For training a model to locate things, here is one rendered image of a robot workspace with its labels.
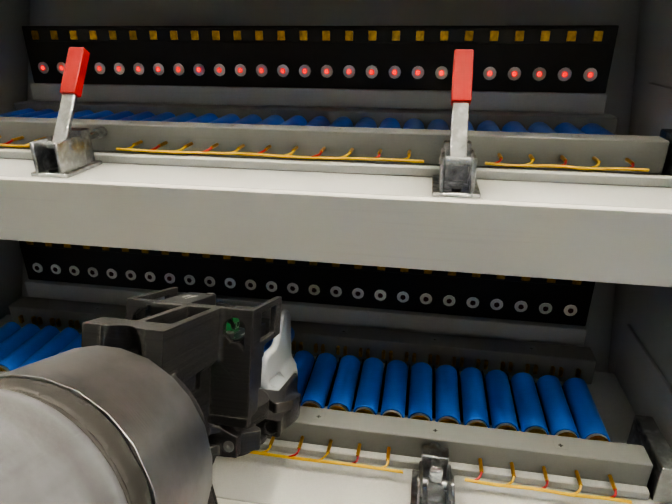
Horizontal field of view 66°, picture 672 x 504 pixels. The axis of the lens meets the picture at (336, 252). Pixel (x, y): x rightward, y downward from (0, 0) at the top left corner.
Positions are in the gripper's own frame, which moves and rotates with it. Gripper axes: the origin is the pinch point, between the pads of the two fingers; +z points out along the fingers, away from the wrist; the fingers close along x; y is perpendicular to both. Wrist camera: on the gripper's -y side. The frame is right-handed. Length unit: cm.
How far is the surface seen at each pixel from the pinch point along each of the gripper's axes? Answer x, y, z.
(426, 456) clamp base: -12.8, -2.9, -5.4
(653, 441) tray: -27.5, -1.3, -1.9
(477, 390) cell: -16.5, -0.6, 2.4
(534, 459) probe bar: -19.9, -3.0, -3.3
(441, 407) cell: -13.8, -1.6, 0.2
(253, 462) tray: -1.0, -5.3, -4.7
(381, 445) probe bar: -9.8, -3.5, -3.3
